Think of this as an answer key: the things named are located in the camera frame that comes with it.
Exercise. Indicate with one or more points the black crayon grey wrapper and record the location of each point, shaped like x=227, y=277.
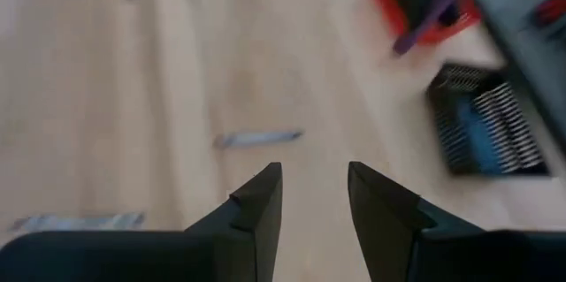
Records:
x=77, y=222
x=258, y=138

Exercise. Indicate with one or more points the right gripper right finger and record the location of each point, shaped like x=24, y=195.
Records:
x=398, y=238

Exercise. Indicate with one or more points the black plastic basket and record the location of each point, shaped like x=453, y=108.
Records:
x=451, y=160

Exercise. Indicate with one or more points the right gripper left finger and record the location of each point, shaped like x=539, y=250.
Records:
x=239, y=251

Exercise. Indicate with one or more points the red plastic basket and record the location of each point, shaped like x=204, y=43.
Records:
x=385, y=5

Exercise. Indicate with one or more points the blue crayon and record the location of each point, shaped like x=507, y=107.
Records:
x=479, y=136

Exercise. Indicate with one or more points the purple crayon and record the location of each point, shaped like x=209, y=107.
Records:
x=409, y=40

